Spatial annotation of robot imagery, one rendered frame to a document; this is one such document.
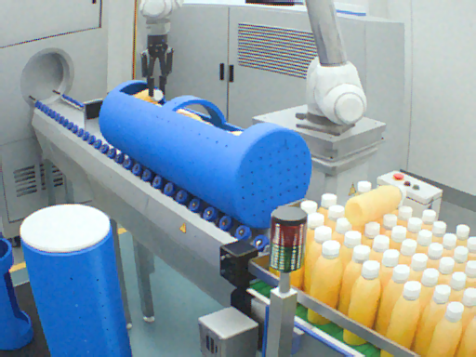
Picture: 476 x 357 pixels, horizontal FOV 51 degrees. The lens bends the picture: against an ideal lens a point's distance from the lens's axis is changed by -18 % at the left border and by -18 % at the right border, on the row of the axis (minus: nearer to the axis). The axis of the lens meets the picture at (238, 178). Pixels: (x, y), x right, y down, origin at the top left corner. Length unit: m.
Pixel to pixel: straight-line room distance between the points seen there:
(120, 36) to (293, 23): 4.08
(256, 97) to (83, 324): 2.47
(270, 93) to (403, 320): 2.63
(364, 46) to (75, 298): 2.19
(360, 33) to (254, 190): 1.70
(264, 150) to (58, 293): 0.69
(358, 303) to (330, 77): 0.90
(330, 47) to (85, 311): 1.13
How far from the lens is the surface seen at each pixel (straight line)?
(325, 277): 1.24
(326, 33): 1.85
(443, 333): 1.06
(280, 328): 1.10
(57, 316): 1.51
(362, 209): 1.30
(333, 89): 1.85
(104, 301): 1.49
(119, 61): 7.21
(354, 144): 2.13
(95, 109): 2.63
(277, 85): 3.52
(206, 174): 1.59
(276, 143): 1.57
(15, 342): 2.47
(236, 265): 1.41
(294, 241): 0.99
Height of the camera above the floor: 1.67
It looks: 21 degrees down
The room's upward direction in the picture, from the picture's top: straight up
